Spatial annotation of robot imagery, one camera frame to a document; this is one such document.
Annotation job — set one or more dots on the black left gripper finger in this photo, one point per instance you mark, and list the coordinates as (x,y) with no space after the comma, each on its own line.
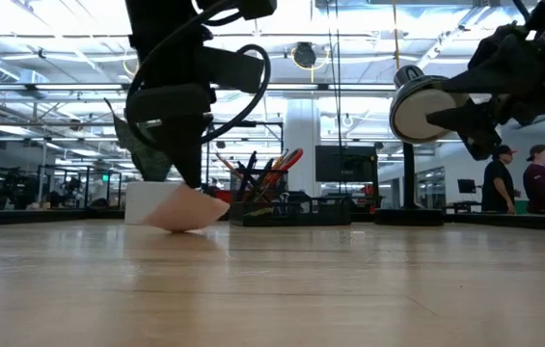
(182,154)

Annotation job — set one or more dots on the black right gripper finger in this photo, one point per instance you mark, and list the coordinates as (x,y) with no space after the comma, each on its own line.
(474,123)
(474,83)

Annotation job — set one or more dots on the orange pencil pink eraser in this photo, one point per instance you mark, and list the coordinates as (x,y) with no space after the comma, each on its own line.
(228,166)

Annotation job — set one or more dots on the pink sticky note pad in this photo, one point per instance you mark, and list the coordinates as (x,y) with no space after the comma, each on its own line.
(190,212)

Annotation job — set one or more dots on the black pen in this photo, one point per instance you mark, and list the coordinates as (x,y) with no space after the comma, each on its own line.
(262,178)
(248,173)

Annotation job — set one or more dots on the black binder clip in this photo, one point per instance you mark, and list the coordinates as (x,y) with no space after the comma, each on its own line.
(284,200)

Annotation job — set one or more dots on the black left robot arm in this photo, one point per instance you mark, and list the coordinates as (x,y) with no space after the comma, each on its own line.
(166,29)

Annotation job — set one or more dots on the black mesh desk organizer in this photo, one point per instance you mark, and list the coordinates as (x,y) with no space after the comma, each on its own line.
(301,212)

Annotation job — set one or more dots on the black desk lamp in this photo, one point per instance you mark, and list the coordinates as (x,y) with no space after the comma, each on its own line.
(421,111)

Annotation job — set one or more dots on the teal artificial plant white pot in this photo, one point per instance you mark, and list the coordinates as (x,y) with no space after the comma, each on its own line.
(146,202)

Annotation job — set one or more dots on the small black monitor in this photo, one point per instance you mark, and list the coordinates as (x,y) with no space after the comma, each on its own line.
(466,186)

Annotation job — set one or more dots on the background robot workstation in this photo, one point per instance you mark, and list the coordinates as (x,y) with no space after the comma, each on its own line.
(16,188)

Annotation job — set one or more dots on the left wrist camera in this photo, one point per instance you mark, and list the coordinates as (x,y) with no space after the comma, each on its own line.
(233,70)

